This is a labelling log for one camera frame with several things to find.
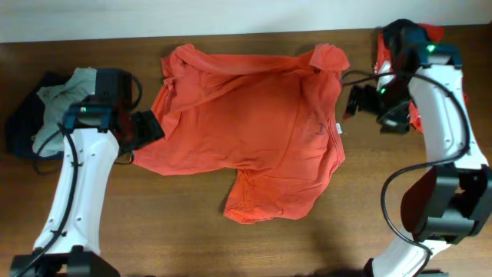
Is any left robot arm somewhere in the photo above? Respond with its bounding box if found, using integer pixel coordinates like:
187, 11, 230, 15
9, 68, 165, 277

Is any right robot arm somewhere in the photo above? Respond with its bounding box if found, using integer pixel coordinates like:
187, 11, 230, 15
342, 21, 491, 276

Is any left black cable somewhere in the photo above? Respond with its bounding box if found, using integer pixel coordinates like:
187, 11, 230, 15
11, 75, 144, 277

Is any black garment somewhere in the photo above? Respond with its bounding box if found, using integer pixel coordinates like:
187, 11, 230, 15
383, 19, 429, 72

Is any navy blue folded garment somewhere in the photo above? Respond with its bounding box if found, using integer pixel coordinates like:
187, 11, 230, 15
5, 72, 69, 160

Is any light grey crumpled shirt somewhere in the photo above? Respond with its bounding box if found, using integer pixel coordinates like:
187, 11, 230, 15
32, 68, 97, 158

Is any red soccer print t-shirt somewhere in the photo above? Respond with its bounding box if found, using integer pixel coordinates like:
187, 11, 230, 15
135, 44, 349, 224

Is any red garment under pile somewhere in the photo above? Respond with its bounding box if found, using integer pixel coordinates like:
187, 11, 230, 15
374, 19, 463, 134

